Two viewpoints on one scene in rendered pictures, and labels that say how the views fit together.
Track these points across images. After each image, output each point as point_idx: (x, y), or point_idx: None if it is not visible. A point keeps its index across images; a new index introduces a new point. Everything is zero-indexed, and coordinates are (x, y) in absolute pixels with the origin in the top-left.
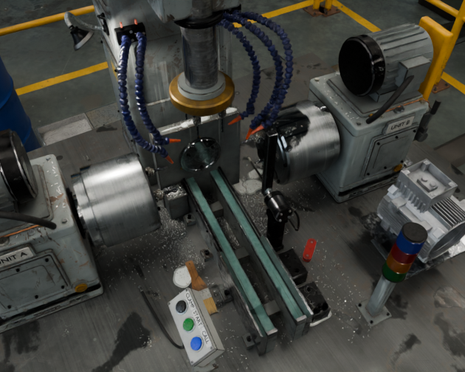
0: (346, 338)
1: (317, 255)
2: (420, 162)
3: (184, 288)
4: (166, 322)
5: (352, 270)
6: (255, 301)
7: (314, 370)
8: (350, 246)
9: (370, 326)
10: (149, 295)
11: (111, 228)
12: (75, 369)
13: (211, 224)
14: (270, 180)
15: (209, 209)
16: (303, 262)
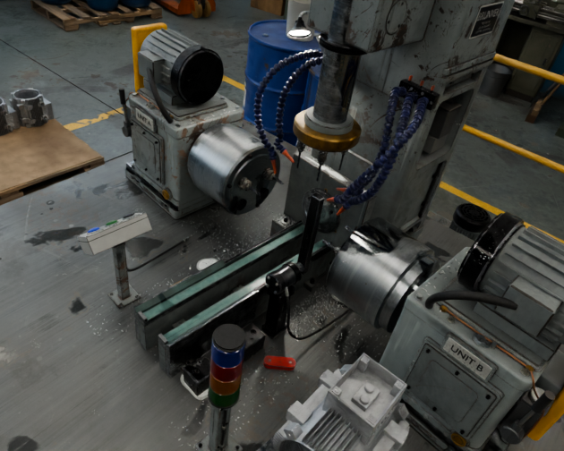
0: (173, 420)
1: (277, 375)
2: (393, 376)
3: (196, 268)
4: (158, 264)
5: (269, 416)
6: (175, 300)
7: (128, 391)
8: None
9: (194, 446)
10: (182, 247)
11: (196, 165)
12: (106, 222)
13: (256, 251)
14: (303, 254)
15: (274, 247)
16: (261, 361)
